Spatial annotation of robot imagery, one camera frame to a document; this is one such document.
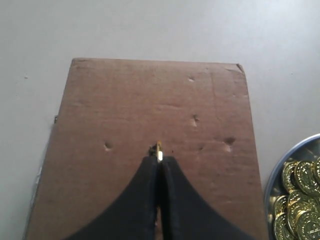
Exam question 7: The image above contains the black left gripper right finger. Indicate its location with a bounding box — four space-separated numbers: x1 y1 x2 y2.
159 156 250 240

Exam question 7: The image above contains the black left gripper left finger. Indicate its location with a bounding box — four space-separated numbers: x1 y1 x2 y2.
66 156 158 240

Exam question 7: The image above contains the gold coin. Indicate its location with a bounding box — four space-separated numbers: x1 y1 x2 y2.
156 141 163 162

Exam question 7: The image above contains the round steel plate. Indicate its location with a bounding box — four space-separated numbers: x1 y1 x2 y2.
263 133 320 240

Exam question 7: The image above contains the brown cardboard box with slot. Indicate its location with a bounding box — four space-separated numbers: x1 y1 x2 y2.
25 58 268 240

